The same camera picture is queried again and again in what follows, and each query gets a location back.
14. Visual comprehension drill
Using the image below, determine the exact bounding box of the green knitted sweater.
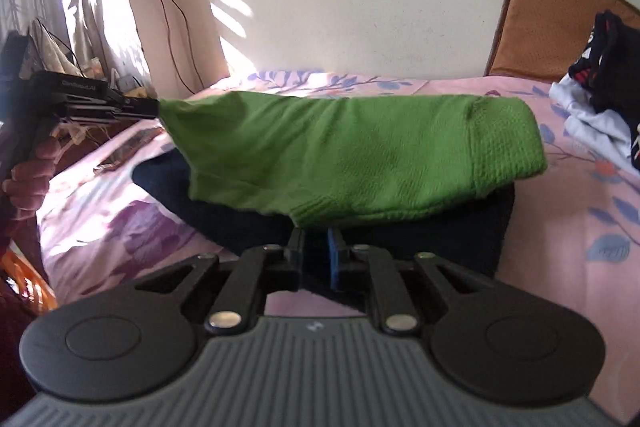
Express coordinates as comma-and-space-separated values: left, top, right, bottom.
130, 90, 550, 281

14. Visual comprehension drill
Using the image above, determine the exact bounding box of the person's left hand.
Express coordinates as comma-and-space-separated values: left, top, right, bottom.
1, 136, 61, 254

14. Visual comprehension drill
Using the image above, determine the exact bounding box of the pink floral bed sheet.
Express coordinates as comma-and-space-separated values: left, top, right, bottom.
37, 72, 639, 421

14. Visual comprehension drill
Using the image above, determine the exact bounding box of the white crumpled garment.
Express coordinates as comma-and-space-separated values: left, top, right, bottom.
549, 75, 639, 176

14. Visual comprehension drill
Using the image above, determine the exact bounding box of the black patterned garment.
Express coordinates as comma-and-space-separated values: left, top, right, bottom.
568, 10, 639, 169

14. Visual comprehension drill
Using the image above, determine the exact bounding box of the thin dark wall cable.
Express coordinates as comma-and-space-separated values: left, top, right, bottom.
119, 0, 206, 96

